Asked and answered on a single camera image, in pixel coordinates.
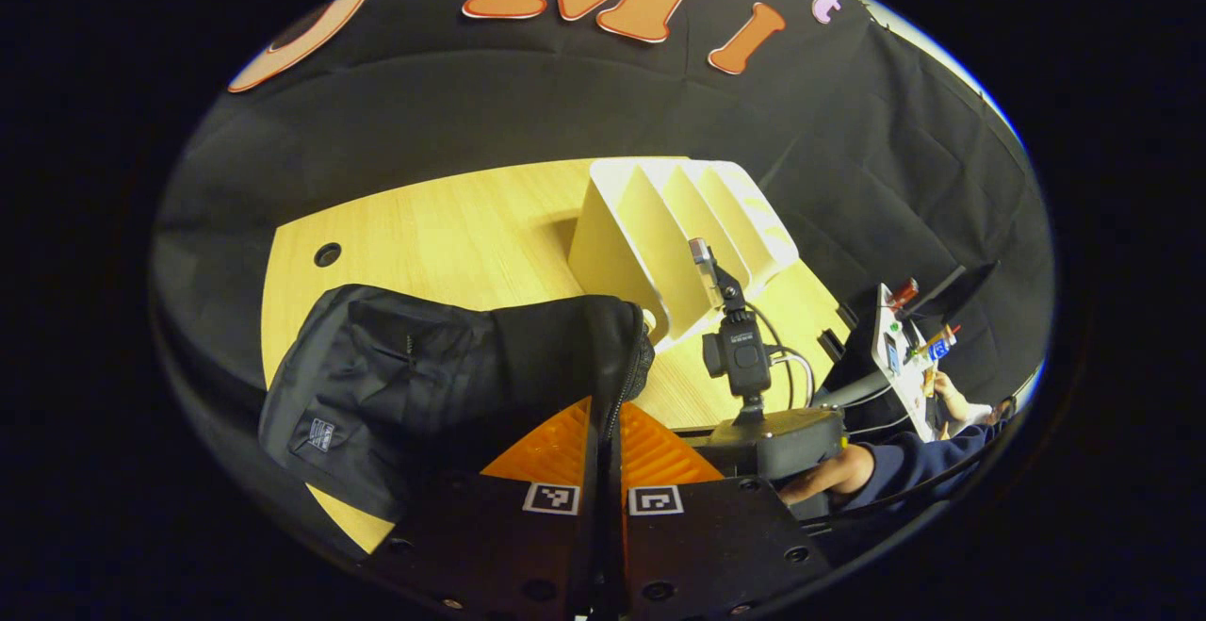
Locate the small red object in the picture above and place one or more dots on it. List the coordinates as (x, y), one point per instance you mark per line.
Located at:
(904, 291)

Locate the white bookshelf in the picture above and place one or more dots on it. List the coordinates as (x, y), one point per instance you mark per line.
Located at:
(622, 244)

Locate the white board with electronics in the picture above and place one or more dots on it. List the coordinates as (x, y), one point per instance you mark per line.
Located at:
(890, 348)

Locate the black schoolbag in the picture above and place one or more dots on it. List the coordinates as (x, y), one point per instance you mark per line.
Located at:
(415, 385)

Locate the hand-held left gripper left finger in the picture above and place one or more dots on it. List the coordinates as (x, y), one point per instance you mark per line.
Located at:
(499, 555)

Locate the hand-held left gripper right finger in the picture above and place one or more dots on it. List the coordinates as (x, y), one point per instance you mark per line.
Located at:
(707, 546)

